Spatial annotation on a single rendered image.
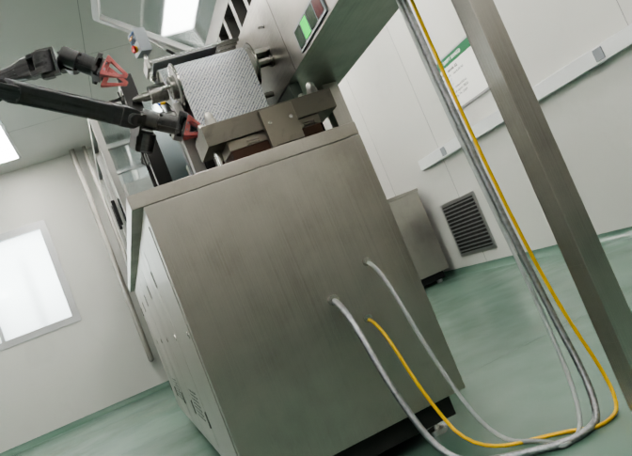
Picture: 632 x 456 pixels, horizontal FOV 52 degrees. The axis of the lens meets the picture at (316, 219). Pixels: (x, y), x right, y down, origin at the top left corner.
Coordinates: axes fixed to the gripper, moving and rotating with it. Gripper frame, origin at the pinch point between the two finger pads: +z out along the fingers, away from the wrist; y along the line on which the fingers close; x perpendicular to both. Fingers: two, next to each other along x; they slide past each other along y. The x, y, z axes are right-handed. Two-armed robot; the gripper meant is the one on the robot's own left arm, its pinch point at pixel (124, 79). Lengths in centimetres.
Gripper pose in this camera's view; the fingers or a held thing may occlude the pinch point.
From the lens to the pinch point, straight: 212.3
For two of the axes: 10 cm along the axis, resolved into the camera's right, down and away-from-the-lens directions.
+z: 9.2, 3.3, 2.0
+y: 2.8, -2.0, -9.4
